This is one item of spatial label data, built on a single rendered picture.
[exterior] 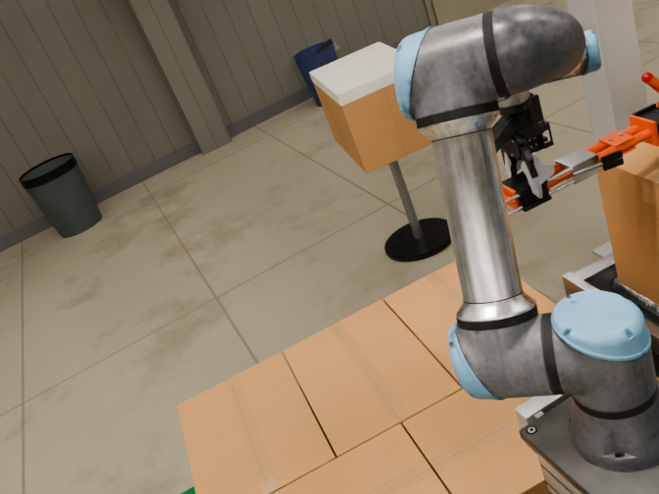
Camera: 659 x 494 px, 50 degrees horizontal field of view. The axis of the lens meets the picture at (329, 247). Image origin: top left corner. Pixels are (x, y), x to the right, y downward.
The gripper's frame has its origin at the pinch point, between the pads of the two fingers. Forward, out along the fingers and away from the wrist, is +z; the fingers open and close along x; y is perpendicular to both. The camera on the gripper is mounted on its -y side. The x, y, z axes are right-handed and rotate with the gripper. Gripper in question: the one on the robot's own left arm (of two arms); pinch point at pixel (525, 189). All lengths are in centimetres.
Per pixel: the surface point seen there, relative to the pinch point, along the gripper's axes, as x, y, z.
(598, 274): 32, 31, 56
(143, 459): 137, -139, 114
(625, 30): 97, 100, 14
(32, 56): 533, -145, -26
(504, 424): 2, -21, 60
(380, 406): 30, -45, 60
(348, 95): 170, 12, 14
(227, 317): 220, -83, 114
